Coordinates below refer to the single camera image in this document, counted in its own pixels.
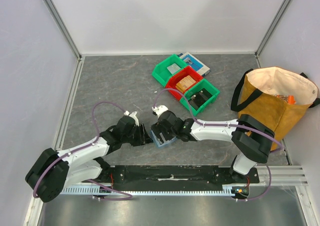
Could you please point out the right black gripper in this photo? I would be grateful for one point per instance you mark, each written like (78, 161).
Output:
(164, 130)

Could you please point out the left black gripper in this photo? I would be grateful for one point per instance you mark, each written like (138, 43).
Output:
(143, 138)

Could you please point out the blue card holder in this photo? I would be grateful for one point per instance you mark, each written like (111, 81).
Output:
(158, 142)

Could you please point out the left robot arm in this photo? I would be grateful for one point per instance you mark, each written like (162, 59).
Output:
(54, 171)

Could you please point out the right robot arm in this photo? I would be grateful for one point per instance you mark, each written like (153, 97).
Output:
(251, 137)

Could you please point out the brown cards in bin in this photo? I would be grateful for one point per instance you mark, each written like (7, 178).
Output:
(185, 83)

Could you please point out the grey card in bin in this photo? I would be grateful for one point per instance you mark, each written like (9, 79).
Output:
(173, 68)

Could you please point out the black items in bin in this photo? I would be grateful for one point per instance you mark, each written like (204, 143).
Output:
(199, 98)

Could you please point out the green bin near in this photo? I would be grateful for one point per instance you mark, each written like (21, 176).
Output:
(200, 85)

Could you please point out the green bin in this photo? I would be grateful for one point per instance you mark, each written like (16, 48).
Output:
(200, 85)
(160, 72)

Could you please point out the red bin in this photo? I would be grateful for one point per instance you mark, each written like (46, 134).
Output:
(181, 74)

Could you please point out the green bin far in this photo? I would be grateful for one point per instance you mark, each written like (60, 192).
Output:
(160, 72)

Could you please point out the blue white box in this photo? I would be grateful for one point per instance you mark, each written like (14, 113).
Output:
(195, 63)

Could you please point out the yellow tote bag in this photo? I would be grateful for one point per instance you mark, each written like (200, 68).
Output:
(262, 93)

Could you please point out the orange item in bag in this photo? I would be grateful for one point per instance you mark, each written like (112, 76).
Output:
(291, 100)

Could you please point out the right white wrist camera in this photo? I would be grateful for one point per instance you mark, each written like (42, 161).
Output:
(159, 110)

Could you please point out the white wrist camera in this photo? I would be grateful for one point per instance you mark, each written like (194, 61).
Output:
(133, 115)
(159, 110)

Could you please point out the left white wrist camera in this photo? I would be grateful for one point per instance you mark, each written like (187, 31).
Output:
(133, 115)

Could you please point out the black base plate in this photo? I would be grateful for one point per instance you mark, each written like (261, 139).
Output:
(173, 177)

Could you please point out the white cable duct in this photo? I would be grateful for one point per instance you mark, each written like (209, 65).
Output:
(90, 189)

